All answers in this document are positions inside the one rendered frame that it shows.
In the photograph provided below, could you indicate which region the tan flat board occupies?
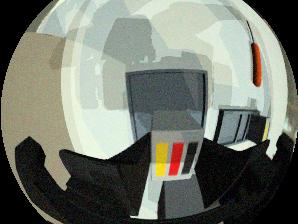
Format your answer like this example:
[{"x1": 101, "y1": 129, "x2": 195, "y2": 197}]
[{"x1": 0, "y1": 32, "x2": 74, "y2": 224}]

